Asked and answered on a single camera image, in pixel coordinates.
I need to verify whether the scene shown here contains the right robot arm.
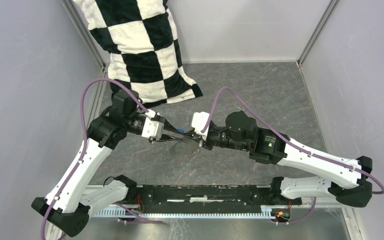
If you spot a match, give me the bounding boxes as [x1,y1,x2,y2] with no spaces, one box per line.
[185,111,373,208]

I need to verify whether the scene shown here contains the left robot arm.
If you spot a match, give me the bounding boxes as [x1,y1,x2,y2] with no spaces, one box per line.
[31,91,180,239]

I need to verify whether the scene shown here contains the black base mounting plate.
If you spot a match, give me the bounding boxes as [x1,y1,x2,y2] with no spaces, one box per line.
[120,185,303,214]

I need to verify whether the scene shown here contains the black white checkered blanket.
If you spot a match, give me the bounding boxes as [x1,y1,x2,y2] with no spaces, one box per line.
[75,0,203,108]

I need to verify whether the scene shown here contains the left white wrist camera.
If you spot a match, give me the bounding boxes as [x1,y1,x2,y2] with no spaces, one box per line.
[141,109,165,141]

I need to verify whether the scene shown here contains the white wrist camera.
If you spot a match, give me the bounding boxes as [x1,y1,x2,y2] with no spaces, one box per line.
[141,109,165,141]
[189,111,210,141]

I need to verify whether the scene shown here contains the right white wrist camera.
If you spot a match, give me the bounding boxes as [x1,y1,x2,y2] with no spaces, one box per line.
[189,111,210,141]

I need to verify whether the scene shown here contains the white slotted cable duct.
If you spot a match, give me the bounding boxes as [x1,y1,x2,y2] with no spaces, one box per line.
[93,206,275,220]

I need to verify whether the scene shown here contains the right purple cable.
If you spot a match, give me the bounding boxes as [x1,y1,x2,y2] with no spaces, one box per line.
[201,86,384,225]

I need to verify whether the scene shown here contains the purple cable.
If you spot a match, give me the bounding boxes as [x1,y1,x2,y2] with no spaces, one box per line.
[201,86,384,225]
[39,78,166,240]

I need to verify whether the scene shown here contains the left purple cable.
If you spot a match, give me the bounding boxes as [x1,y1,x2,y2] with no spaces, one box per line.
[39,78,166,240]

